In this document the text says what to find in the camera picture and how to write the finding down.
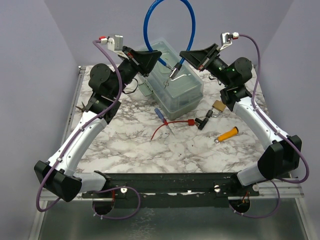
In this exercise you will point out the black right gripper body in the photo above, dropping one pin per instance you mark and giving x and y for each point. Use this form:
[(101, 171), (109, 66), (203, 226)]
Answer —
[(216, 68)]

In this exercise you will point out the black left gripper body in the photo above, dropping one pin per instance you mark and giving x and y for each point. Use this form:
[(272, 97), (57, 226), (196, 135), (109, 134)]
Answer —
[(129, 69)]

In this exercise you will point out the small silver key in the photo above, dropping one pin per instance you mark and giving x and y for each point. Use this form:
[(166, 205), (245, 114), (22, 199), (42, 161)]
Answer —
[(166, 82)]

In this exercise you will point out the red cable lock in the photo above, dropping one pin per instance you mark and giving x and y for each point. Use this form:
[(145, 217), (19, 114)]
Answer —
[(190, 122)]

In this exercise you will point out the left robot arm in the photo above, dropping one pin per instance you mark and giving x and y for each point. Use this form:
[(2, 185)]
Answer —
[(57, 174)]

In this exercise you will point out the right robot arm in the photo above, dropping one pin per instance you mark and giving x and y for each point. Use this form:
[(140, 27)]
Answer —
[(280, 149)]

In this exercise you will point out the black cylinder lock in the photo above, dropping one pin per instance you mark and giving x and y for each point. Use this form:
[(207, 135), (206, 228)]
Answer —
[(201, 123)]

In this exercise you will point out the clear plastic storage box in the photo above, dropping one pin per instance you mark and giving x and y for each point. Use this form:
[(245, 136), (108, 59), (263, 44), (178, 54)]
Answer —
[(183, 94)]

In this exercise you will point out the brass padlock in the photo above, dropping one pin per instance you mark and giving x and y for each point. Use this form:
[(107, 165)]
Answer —
[(217, 108)]

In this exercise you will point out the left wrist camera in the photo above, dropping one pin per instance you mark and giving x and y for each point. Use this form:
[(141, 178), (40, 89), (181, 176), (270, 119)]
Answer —
[(114, 43)]

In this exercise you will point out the blue handled screwdriver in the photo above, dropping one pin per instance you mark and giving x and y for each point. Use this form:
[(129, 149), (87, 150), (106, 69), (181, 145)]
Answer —
[(162, 118)]

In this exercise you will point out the yellow handled pliers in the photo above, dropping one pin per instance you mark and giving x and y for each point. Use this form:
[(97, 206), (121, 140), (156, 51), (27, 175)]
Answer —
[(82, 108)]

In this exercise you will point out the orange handled tool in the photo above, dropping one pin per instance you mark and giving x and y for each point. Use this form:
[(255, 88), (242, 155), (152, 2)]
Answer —
[(227, 135)]

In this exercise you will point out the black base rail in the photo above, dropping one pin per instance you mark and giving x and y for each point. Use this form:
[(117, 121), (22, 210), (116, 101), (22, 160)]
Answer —
[(171, 190)]

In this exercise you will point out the aluminium frame rail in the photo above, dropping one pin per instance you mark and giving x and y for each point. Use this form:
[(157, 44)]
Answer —
[(282, 153)]

